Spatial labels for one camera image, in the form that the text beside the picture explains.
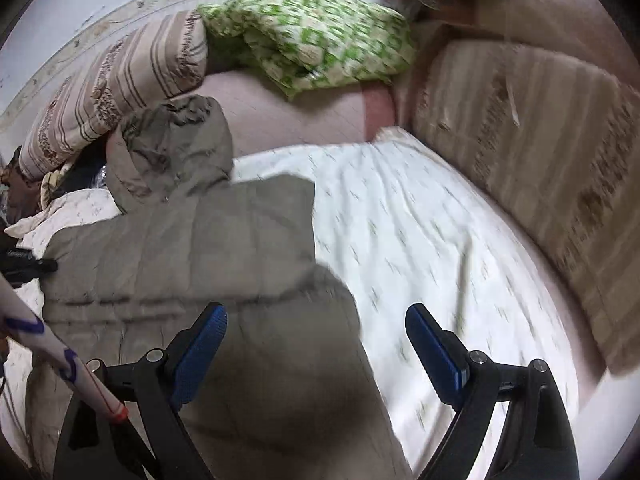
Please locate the brown striped pillow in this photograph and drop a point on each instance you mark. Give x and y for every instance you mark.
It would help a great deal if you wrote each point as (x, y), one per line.
(105, 90)

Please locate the dark brown cloth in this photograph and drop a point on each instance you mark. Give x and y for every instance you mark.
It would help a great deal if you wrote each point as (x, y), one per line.
(14, 180)

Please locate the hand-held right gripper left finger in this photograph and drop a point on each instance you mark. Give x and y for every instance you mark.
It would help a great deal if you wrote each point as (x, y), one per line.
(200, 355)

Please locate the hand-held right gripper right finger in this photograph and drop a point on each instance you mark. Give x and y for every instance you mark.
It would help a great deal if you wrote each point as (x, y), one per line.
(435, 355)

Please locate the pinkish brown blanket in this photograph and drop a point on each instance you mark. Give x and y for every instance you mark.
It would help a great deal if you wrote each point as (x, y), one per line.
(530, 10)

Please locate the white purple-printed sleeve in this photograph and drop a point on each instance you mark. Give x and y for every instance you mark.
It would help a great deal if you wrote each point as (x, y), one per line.
(55, 350)

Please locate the grey-brown hooded down jacket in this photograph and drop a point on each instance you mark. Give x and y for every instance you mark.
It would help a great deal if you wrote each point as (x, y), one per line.
(200, 240)

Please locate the striped beige cushion right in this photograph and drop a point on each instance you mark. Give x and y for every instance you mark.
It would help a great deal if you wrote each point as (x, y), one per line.
(550, 160)

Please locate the green white patterned pillow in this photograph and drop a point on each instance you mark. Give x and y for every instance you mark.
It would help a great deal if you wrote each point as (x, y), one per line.
(310, 35)

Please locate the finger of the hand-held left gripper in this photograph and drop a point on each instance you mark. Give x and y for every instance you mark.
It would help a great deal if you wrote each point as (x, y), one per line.
(47, 265)

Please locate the dark plastic bag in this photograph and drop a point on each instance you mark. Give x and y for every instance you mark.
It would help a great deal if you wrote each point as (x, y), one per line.
(82, 177)

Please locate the white printed bed sheet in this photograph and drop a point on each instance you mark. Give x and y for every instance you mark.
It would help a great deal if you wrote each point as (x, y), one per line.
(410, 240)

